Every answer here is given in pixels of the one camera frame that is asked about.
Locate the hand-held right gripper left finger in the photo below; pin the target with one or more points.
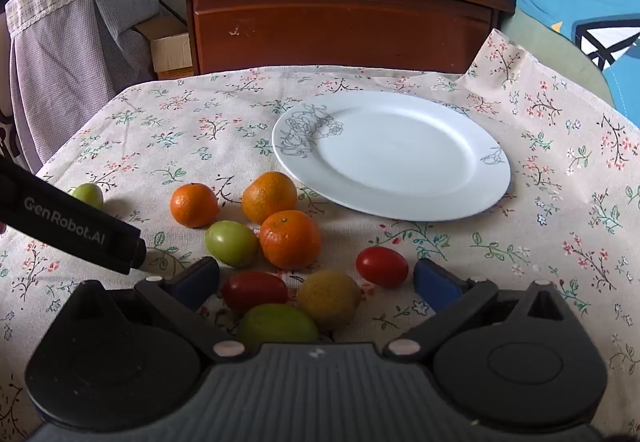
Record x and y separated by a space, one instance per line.
197 279

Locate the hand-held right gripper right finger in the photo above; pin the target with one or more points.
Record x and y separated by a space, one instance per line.
435 284

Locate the green jujube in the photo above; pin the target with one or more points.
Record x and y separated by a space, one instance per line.
89 194
277 324
231 243

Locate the red cherry tomato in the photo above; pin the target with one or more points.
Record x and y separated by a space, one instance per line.
255 291
381 266

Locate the orange mandarin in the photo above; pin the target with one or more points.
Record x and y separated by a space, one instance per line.
269 196
194 204
290 239

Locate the brown kiwi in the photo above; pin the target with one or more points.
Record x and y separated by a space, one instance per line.
330 299

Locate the white plate with line drawing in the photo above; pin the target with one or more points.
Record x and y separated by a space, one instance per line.
395 157

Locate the floral tablecloth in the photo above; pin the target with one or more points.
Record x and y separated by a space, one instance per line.
550 222

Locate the lilac gingham cloth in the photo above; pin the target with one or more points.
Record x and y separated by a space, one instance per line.
75 72

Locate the small cardboard box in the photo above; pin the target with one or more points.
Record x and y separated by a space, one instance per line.
172 52

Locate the pale green cushion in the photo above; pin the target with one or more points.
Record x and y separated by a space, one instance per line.
550 57

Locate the brown wooden nightstand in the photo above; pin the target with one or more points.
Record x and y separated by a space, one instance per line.
340 27

